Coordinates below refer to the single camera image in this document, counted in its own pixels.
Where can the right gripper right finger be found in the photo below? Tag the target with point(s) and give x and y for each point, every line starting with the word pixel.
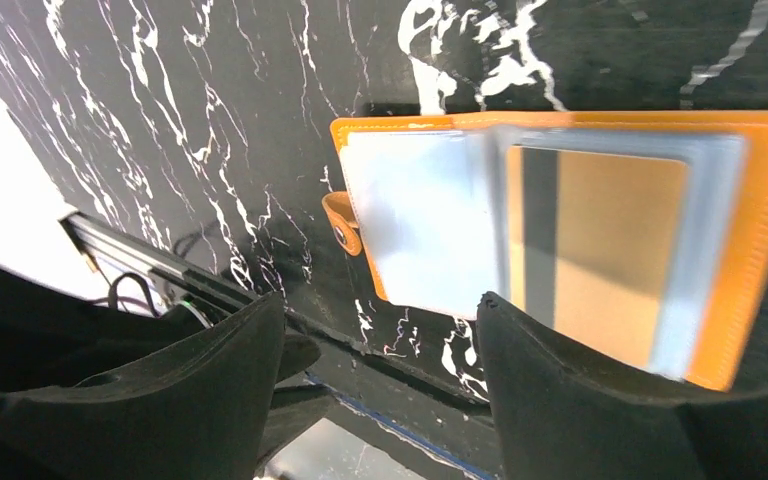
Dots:
pixel 563 410

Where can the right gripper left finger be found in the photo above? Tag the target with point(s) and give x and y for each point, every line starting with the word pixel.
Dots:
pixel 195 409

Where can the gold card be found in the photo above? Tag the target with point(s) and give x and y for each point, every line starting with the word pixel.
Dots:
pixel 590 238

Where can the orange card holder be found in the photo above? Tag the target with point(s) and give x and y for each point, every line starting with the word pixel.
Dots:
pixel 425 201

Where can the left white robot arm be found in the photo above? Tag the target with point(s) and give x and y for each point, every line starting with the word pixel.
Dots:
pixel 48 338

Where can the aluminium frame rail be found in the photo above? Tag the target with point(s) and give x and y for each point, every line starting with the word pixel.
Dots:
pixel 166 270

